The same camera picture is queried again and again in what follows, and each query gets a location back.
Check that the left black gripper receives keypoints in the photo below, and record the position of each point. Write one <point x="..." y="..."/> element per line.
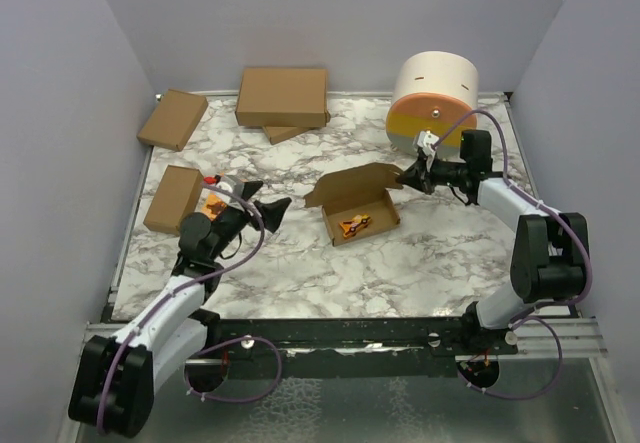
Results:
<point x="272" y="212"/>

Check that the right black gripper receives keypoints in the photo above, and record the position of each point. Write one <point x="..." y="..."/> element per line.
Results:
<point x="416" y="176"/>

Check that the brown cardboard box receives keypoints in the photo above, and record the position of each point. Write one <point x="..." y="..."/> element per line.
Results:
<point x="362" y="189"/>

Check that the small orange toy car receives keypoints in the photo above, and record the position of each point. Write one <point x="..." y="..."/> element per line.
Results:
<point x="352" y="227"/>

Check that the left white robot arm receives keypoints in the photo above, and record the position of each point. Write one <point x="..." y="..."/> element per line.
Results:
<point x="118" y="376"/>

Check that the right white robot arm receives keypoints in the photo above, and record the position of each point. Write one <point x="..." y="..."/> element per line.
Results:
<point x="550" y="260"/>

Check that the small cardboard box under stack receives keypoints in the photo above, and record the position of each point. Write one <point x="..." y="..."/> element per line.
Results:
<point x="278" y="134"/>

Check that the folded cardboard box front left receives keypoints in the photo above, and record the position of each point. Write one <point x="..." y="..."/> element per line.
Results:
<point x="176" y="197"/>

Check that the large folded cardboard box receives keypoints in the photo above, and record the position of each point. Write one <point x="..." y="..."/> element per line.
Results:
<point x="283" y="97"/>

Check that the folded cardboard box back left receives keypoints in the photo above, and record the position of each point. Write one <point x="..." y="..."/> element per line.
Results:
<point x="173" y="120"/>

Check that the round pastel drawer cabinet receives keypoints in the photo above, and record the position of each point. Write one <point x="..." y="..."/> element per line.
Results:
<point x="433" y="90"/>

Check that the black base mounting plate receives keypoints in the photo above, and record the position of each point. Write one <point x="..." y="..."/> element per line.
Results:
<point x="259" y="349"/>

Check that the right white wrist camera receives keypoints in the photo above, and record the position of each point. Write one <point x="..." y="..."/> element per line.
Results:
<point x="426" y="142"/>

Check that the aluminium rail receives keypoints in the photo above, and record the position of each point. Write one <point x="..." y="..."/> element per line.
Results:
<point x="578" y="337"/>

